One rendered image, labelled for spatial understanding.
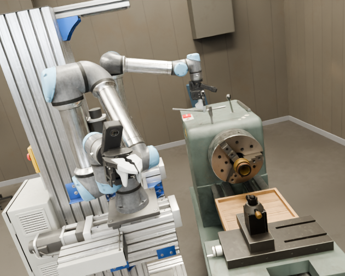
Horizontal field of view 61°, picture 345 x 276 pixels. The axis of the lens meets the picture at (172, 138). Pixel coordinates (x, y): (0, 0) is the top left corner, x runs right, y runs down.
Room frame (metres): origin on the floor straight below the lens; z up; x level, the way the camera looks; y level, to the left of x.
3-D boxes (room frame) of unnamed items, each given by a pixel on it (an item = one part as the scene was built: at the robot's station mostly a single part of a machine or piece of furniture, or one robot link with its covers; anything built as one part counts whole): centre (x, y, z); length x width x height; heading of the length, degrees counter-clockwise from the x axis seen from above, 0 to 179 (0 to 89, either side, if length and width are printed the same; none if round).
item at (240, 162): (1.46, -0.35, 1.08); 0.09 x 0.09 x 0.09; 89
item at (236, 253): (1.00, -0.33, 0.95); 0.43 x 0.18 x 0.04; 89
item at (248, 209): (1.01, -0.27, 1.14); 0.08 x 0.08 x 0.03
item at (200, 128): (2.01, -0.34, 1.06); 0.59 x 0.48 x 0.39; 179
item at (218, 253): (1.01, -0.08, 0.95); 0.07 x 0.04 x 0.04; 89
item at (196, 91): (1.80, -0.21, 1.49); 0.09 x 0.08 x 0.12; 90
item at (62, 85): (1.10, 0.35, 1.54); 0.15 x 0.12 x 0.55; 117
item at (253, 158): (1.53, -0.44, 1.08); 0.12 x 0.11 x 0.05; 89
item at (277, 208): (1.32, -0.35, 0.89); 0.36 x 0.30 x 0.04; 89
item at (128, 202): (1.16, 0.23, 1.21); 0.15 x 0.15 x 0.10
